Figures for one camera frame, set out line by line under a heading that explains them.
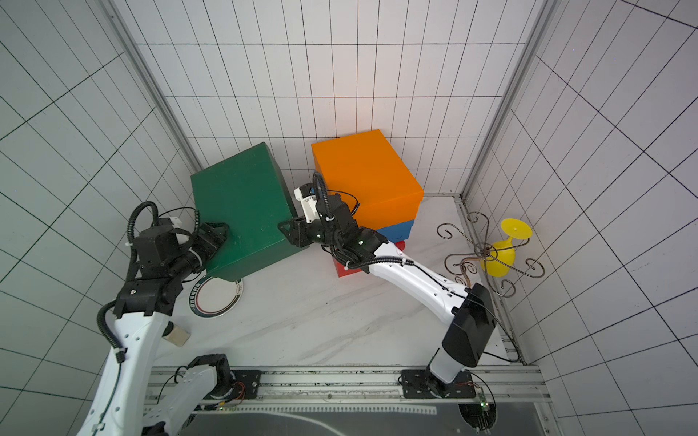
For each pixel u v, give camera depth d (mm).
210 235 619
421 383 725
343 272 945
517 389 731
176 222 627
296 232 632
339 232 527
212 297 874
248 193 748
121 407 373
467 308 423
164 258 495
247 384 728
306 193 600
